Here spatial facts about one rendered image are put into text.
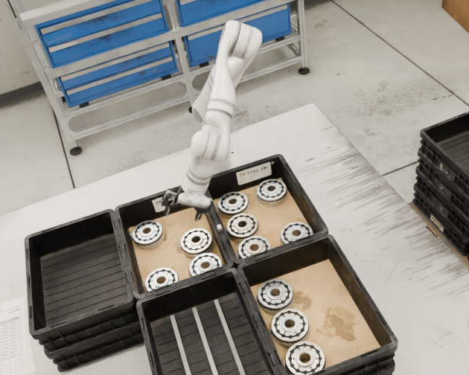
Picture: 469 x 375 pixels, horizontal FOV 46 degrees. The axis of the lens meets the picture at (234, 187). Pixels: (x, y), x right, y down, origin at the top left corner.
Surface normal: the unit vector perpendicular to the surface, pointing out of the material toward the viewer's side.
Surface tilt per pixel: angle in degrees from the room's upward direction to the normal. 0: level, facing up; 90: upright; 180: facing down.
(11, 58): 90
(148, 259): 0
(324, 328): 0
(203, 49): 90
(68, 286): 0
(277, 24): 90
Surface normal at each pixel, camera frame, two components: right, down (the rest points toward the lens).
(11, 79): 0.37, 0.61
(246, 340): -0.14, -0.71
